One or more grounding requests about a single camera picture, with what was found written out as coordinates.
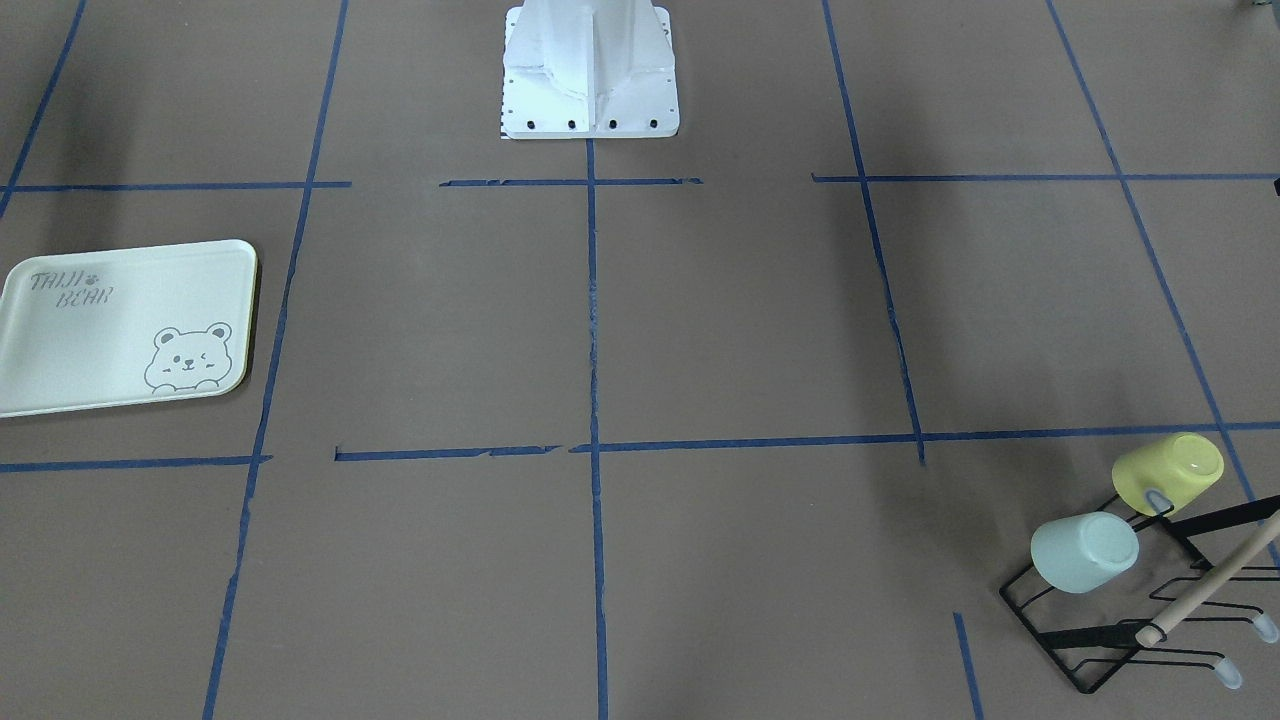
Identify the light green plastic cup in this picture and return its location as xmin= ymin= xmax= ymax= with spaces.
xmin=1030 ymin=511 xmax=1140 ymax=594

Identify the pale green bear tray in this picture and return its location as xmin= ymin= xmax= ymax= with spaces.
xmin=1 ymin=240 xmax=259 ymax=418

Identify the yellow plastic cup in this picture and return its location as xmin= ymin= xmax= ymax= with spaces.
xmin=1111 ymin=432 xmax=1225 ymax=516

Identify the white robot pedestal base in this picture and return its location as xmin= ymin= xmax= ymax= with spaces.
xmin=500 ymin=1 xmax=681 ymax=140

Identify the black wire cup rack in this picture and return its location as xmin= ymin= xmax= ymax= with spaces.
xmin=998 ymin=495 xmax=1277 ymax=694

